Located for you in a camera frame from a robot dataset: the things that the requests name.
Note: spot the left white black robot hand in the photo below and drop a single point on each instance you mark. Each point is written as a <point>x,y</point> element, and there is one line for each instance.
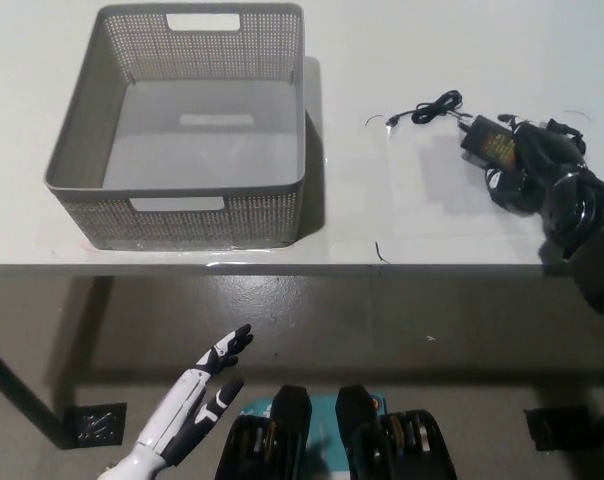
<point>182,405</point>

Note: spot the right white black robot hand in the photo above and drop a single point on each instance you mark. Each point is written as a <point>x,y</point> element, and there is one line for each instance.
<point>542,165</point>

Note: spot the black floor tape square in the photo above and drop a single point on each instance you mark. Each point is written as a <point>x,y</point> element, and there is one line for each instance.
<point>557,429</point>
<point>96,424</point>

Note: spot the grey perforated plastic basket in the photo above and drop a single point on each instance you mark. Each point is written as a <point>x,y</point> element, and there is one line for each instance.
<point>192,225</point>

